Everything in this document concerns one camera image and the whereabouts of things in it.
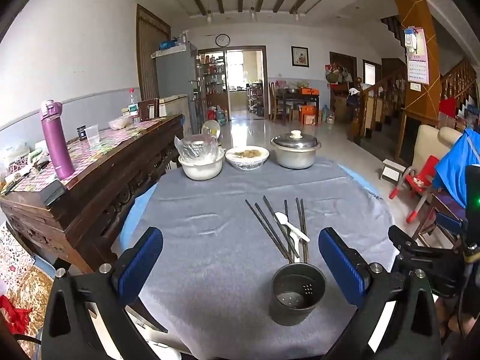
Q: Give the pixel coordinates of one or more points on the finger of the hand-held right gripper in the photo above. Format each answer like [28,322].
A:
[450,224]
[412,258]

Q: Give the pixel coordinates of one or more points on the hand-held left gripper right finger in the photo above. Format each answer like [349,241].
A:
[341,266]

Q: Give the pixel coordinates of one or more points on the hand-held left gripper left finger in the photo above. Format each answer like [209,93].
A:
[140,266]

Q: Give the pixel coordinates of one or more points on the metal utensil holder cup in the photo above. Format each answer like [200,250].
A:
[298,296]

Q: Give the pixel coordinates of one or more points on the bunch of dark chopsticks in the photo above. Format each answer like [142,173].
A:
[270,228]

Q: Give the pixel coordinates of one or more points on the wooden chair with purple seat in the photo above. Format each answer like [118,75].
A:
[442,204]

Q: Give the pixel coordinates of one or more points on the blue garment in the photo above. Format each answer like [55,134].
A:
[457,165]

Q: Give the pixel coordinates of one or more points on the white plastic spoon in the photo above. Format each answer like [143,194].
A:
[288,223]
[294,245]

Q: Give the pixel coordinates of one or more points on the red plastic child chair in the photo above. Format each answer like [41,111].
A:
[420,180]

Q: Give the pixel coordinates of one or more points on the beige armchair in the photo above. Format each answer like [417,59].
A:
[427,146]

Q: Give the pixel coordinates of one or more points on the carved wooden sideboard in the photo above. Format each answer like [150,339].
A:
[93,210]

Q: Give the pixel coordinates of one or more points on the grey tablecloth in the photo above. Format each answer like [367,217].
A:
[210,240]

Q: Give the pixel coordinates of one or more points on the small white step stool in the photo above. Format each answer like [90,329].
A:
[392,167]

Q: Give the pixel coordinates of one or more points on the white basin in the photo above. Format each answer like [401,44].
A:
[200,172]

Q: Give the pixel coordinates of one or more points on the black flat box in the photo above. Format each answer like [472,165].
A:
[52,193]

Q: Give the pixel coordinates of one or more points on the aluminium cooking pot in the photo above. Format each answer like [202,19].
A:
[294,159]

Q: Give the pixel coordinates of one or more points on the floral gold fabric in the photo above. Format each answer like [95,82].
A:
[22,281]

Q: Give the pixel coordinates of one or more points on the pink checked table cover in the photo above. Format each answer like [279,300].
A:
[108,140]

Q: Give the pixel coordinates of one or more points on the wooden staircase railing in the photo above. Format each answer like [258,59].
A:
[382,97]

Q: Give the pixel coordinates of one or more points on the metal pot lid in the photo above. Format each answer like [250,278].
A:
[296,140]

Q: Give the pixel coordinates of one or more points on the clear plastic cup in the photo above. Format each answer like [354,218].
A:
[92,137]

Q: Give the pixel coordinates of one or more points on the patterned bowl of food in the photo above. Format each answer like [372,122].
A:
[247,157]

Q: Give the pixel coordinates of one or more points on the white covered bowl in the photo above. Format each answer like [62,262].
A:
[118,123]

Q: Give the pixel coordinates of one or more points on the small dark jar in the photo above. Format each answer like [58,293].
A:
[81,134]

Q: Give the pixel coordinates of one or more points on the purple thermos bottle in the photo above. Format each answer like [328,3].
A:
[58,142]

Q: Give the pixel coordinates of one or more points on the small white fan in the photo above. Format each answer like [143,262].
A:
[212,131]

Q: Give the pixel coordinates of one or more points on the blue water jug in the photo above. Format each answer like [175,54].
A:
[325,113]

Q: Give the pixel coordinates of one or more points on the orange cardboard box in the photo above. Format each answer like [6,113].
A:
[310,115]

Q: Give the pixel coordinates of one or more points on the wooden chair back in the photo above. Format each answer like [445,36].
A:
[148,109]

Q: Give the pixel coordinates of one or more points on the clutter of small packets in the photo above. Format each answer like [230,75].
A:
[22,161]

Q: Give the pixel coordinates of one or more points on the red-capped water bottle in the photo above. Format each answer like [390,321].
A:
[132,107]

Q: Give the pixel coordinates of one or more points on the white chest freezer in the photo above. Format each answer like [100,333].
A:
[172,105]

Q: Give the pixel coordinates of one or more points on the cluster of floor bottles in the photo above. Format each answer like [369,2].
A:
[217,116]

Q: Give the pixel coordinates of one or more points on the dark dining table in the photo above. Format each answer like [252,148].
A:
[300,99]

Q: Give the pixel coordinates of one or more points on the dark wooden dining chair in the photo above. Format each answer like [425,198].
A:
[275,101]

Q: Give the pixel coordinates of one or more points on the flat orange box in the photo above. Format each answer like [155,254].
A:
[308,91]

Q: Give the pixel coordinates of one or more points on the grey refrigerator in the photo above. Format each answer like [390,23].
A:
[174,75]

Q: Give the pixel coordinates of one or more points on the orange wooden pillar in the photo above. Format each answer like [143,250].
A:
[412,7]

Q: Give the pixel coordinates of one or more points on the glass shelf with bottles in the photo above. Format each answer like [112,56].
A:
[213,82]

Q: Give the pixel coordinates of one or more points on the blue bag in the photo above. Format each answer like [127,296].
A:
[168,44]

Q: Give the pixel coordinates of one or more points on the metal kettle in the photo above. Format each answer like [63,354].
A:
[183,37]

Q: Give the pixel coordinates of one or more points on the pendant ceiling lamp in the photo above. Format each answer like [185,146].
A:
[295,13]
[252,11]
[208,13]

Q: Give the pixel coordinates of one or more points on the pink wall calendar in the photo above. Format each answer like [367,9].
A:
[417,60]

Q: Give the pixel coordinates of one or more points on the wooden doorway frame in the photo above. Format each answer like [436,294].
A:
[266,82]

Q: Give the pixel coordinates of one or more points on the framed wall picture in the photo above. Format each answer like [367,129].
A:
[299,56]

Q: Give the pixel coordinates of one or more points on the round wall clock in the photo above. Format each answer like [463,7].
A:
[222,40]

